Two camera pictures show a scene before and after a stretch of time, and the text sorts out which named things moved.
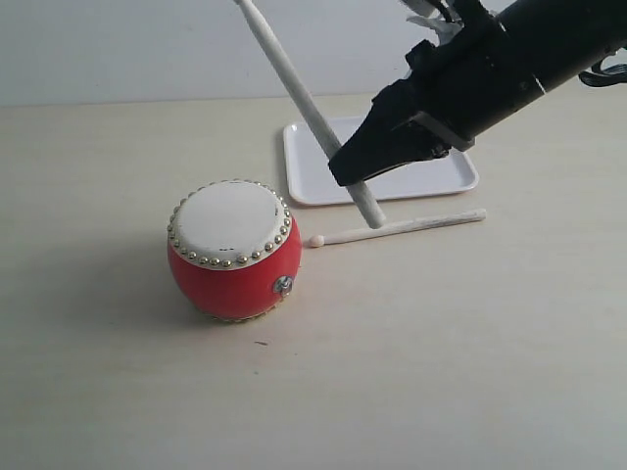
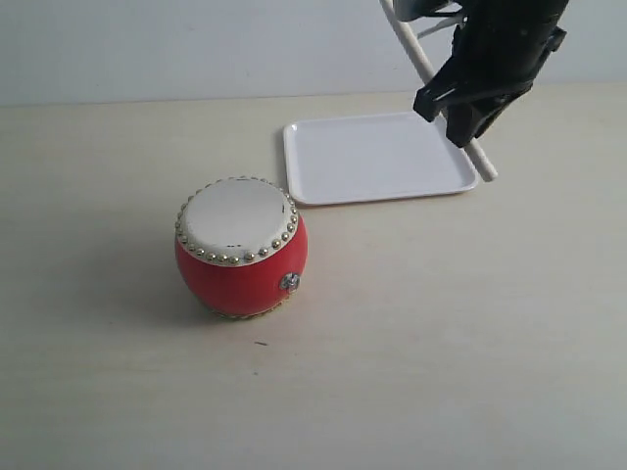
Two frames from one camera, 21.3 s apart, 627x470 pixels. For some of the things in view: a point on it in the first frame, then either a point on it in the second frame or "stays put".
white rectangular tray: [308, 176] stays put
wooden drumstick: [307, 105] to [483, 164]
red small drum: [234, 249] stays put
